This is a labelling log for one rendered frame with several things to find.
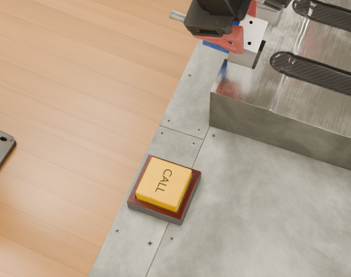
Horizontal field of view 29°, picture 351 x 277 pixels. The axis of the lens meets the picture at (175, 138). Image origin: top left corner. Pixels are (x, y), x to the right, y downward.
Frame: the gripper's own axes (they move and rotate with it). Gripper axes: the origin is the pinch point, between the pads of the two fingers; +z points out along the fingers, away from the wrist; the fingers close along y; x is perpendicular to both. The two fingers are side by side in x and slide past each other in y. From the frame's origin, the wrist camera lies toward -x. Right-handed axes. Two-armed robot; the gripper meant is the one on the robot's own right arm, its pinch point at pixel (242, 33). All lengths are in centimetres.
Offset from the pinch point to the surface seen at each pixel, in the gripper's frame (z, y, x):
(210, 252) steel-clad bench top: 10.1, -28.0, -1.4
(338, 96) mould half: 10.0, -2.7, -11.7
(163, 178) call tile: 4.4, -21.0, 6.3
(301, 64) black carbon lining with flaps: 8.4, 0.8, -5.7
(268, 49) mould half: 6.1, 1.3, -1.3
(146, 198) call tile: 4.0, -24.4, 7.4
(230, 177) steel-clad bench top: 11.6, -16.6, 0.5
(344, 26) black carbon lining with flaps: 11.6, 9.6, -8.8
